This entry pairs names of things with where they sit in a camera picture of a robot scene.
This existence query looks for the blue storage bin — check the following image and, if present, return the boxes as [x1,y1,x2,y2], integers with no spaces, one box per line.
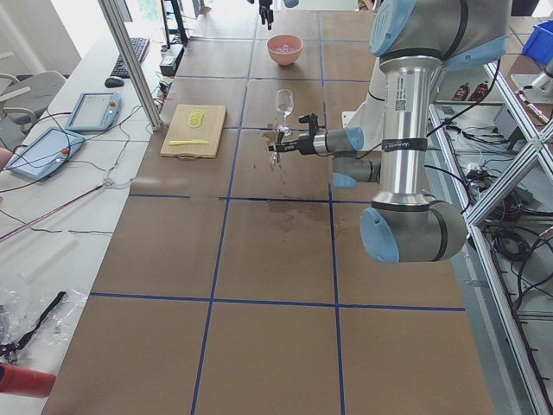
[522,20,553,65]

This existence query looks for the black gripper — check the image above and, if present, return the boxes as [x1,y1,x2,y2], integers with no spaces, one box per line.
[258,0,327,156]

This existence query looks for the blue teach pendant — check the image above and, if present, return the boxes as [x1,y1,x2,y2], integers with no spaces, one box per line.
[66,92,122,134]
[6,127,85,181]

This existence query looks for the near blue teach pendant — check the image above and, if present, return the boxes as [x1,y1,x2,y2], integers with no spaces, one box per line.
[6,127,85,181]

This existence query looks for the black computer mouse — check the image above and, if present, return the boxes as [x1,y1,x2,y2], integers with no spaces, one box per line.
[104,76,124,88]

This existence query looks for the aluminium frame post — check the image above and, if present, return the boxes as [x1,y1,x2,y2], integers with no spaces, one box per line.
[98,0,162,131]

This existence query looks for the far blue teach pendant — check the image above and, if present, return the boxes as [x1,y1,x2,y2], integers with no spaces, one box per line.
[66,92,122,134]

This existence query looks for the clear wine glass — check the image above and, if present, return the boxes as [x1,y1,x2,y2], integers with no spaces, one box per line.
[275,89,294,136]

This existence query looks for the black strap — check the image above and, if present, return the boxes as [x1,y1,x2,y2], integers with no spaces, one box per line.
[0,290,68,360]

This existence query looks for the clear ice cubes pile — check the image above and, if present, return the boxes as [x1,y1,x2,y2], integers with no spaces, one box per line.
[275,44,295,54]

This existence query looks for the pink bowl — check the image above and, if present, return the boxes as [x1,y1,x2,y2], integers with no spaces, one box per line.
[266,35,303,66]

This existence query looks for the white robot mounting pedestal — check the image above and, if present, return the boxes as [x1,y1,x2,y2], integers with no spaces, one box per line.
[342,59,386,134]

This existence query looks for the black power box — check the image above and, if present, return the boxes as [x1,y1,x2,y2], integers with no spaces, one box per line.
[159,44,185,77]

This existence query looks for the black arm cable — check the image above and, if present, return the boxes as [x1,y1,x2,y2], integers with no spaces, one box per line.
[358,60,502,161]

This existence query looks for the clear plastic bag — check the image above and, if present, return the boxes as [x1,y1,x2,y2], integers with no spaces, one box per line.
[1,287,88,365]

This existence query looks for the red black tool handle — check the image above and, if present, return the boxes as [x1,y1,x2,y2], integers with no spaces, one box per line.
[0,363,56,398]

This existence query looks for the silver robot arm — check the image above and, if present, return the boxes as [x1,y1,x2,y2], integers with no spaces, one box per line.
[270,1,512,264]

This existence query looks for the bamboo cutting board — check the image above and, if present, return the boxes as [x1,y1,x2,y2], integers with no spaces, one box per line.
[160,105,226,158]

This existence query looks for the grey office chair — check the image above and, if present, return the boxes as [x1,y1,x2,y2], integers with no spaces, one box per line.
[1,71,67,132]

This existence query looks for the yellow plastic knife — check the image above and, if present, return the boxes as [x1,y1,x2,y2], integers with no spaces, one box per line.
[168,139,210,146]

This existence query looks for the black keyboard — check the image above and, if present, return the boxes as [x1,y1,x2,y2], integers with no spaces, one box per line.
[110,36,151,80]

